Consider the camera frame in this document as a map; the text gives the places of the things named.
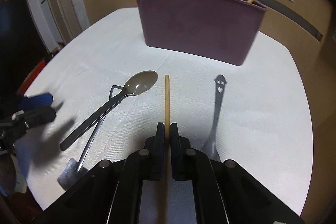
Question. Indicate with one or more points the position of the white tablecloth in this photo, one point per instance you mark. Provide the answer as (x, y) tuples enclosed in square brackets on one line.
[(264, 124)]

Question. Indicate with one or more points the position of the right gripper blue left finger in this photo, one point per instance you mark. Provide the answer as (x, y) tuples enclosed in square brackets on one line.
[(153, 163)]

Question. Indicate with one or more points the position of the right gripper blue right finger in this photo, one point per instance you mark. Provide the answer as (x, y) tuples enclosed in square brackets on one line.
[(179, 145)]

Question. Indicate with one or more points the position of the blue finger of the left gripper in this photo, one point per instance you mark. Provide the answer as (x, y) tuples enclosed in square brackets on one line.
[(34, 102)]

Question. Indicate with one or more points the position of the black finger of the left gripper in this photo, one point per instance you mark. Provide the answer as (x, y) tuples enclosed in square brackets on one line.
[(39, 116)]

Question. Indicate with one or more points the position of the shovel shaped steel spoon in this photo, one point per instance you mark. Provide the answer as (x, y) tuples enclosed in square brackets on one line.
[(74, 170)]

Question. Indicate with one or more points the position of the smiley handle steel spoon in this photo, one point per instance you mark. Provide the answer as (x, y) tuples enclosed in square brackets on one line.
[(210, 146)]

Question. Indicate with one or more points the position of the maroon plastic utensil holder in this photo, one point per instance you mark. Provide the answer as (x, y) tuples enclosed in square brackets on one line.
[(222, 30)]

